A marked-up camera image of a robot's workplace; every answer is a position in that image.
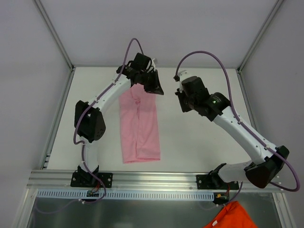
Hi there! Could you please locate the pink t shirt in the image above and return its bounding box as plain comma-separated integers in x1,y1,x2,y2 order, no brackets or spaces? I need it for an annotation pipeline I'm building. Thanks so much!
119,84,161,163

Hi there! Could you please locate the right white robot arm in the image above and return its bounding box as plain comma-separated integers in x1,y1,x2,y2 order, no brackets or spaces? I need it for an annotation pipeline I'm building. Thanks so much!
175,76,289,189

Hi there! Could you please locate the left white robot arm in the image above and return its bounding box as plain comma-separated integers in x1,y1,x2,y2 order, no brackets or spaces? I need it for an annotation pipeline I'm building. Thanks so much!
70,53,164,188

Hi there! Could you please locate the orange t shirt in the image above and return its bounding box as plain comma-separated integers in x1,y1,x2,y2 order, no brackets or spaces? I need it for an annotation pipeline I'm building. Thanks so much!
204,201,257,228

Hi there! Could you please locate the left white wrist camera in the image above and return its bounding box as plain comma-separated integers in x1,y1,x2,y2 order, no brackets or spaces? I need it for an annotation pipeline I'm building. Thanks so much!
147,58,158,71

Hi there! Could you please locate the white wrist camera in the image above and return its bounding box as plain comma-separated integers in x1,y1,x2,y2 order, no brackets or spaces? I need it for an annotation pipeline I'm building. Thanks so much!
147,58,158,71
177,70,192,82

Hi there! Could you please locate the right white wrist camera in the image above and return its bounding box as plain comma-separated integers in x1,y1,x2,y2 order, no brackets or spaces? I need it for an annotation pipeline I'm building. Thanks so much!
177,70,192,82

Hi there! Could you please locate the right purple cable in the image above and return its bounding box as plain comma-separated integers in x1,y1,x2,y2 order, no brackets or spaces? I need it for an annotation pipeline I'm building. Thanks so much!
173,50,300,202

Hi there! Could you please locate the purple cable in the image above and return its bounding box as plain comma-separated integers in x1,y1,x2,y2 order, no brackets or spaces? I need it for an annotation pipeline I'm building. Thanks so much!
72,38,144,205
173,50,300,202

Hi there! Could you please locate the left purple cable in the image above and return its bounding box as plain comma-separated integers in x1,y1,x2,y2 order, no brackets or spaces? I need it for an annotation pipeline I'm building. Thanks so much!
72,38,144,205

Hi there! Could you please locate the left aluminium frame post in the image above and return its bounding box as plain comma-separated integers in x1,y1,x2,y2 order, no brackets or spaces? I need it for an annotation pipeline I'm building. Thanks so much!
32,0,74,71

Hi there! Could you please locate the aluminium frame post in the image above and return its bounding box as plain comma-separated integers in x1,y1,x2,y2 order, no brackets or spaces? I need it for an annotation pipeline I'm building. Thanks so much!
237,0,285,72
32,0,74,71

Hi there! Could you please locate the right aluminium frame post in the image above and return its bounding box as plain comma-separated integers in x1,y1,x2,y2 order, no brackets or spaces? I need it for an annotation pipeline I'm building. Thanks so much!
237,0,285,72

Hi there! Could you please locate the aluminium mounting rail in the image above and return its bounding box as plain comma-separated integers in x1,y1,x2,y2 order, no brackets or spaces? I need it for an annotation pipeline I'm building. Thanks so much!
27,170,282,192

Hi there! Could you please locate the slotted cable duct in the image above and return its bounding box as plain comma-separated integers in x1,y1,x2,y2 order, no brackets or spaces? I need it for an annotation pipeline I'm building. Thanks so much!
37,189,214,201

